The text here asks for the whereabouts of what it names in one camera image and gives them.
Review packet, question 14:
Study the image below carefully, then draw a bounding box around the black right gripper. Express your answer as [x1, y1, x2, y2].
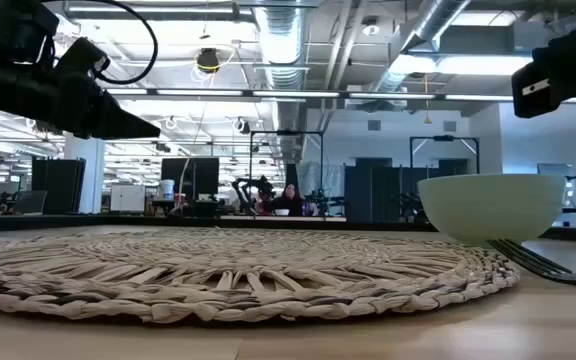
[511, 19, 576, 120]

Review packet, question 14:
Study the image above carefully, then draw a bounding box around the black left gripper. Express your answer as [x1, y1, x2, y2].
[0, 53, 162, 149]

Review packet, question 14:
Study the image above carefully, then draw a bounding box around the light green bowl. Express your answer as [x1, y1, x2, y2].
[416, 172, 567, 246]

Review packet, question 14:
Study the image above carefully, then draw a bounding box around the white cabinet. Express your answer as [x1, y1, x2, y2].
[109, 183, 146, 213]

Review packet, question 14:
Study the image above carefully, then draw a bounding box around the dark computer monitor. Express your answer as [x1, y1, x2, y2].
[160, 157, 220, 201]

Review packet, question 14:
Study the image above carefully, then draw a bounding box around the black cabinet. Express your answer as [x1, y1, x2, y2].
[31, 157, 87, 215]

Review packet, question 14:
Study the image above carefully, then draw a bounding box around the yellow hanging pendant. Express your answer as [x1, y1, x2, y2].
[422, 74, 432, 125]

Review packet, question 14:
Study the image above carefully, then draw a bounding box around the long ceiling light strip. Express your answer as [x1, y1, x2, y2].
[105, 88, 576, 104]

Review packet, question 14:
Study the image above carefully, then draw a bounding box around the round woven placemat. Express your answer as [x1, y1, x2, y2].
[0, 227, 522, 325]

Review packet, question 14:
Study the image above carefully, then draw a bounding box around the person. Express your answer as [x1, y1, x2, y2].
[271, 183, 305, 217]

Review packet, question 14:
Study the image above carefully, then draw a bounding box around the black office partition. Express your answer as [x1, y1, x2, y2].
[344, 157, 469, 224]

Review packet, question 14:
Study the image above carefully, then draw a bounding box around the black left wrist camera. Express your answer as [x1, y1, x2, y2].
[55, 37, 112, 81]

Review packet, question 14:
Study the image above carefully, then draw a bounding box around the black aluminium table frame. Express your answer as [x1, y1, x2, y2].
[0, 213, 576, 245]

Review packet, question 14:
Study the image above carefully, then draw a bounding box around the dark wrist camera cable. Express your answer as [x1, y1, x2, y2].
[42, 0, 160, 86]

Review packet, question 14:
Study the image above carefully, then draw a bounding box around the black ceiling camera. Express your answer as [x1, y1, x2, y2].
[196, 47, 221, 75]

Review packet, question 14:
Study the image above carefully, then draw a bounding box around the black metal frame stand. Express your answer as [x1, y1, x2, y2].
[409, 134, 481, 175]
[249, 130, 325, 216]

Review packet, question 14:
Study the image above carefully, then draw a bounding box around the slanted silver ventilation duct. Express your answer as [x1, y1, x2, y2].
[367, 0, 472, 96]

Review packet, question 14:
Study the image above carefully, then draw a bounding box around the wide silver ventilation duct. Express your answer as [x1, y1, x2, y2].
[252, 0, 314, 161]

